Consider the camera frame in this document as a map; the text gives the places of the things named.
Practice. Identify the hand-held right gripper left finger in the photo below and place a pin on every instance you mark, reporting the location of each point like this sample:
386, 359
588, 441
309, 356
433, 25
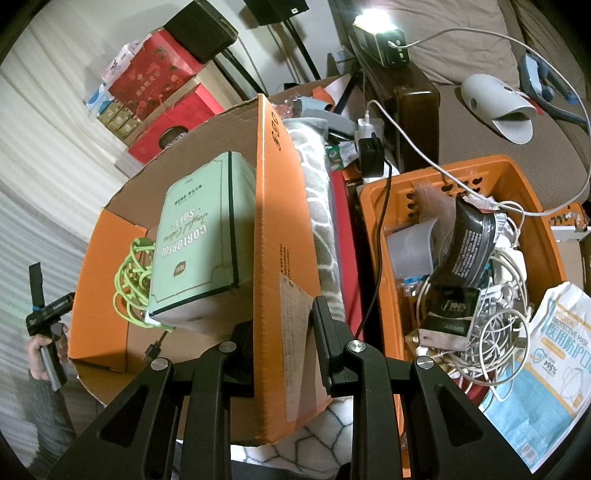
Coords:
242, 360

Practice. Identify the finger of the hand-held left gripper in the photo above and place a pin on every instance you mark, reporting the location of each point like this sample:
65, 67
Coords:
36, 286

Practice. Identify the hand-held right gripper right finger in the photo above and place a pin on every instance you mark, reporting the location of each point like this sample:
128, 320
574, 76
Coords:
325, 341

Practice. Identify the orange cardboard box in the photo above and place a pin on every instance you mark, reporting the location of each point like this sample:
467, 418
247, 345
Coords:
281, 240

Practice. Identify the green printed box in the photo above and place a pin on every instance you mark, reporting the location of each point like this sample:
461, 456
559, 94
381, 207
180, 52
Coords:
198, 240

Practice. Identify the person's left forearm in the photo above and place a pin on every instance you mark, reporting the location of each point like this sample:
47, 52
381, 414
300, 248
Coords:
55, 415

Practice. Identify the person's left hand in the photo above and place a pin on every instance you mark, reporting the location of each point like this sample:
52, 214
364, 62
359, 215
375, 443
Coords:
36, 357

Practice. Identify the orange plastic basket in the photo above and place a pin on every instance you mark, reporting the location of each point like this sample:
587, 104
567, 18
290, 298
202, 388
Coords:
369, 277

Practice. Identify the red flat box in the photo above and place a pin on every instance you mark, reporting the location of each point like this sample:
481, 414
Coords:
344, 230

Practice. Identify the clear plastic cup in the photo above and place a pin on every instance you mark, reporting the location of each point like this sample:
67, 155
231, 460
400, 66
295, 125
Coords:
406, 249

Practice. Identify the white curtain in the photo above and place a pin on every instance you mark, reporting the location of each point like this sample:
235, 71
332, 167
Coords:
46, 161

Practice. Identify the small black box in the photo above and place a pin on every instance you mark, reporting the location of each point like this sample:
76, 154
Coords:
450, 314

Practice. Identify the grey white patterned blanket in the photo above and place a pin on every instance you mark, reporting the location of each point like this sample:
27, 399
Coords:
318, 184

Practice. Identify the black foil pouch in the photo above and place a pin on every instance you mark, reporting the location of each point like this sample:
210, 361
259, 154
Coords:
471, 244

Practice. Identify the gold box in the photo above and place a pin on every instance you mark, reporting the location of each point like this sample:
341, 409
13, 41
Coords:
111, 110
120, 121
129, 130

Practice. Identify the black charger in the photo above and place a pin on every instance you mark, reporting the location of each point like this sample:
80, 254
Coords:
373, 154

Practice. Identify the blue tissue pack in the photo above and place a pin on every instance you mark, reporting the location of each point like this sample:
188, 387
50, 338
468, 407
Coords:
96, 99

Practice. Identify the white charger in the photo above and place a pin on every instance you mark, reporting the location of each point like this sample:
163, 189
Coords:
369, 127

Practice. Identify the red gift bag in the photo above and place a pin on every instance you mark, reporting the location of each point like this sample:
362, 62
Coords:
184, 115

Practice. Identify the face mask packet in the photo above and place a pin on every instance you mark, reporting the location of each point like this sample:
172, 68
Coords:
554, 369

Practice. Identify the clear plastic bag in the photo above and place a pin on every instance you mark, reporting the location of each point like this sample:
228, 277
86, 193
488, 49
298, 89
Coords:
288, 104

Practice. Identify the pink tissue pack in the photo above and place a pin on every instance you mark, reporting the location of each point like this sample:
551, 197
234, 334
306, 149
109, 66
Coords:
122, 60

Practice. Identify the dark brown wooden armrest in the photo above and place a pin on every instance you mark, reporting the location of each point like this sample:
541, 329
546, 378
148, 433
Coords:
415, 115

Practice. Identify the red gift box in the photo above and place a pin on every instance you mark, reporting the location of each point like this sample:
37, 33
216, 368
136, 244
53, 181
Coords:
152, 69

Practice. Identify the black speaker stand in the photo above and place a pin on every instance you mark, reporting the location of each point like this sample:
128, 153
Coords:
244, 74
300, 50

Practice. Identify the white massage device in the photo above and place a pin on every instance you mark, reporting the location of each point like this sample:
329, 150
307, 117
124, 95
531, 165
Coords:
485, 94

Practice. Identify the black speaker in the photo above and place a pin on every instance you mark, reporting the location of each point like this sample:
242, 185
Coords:
277, 10
198, 32

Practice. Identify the black power station with light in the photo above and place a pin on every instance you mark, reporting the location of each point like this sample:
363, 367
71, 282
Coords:
383, 41

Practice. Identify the brown sofa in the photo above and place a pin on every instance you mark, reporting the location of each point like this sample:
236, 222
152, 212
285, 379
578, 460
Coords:
461, 37

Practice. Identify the blue neck massager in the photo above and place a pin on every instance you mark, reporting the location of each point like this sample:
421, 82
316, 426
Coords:
535, 74

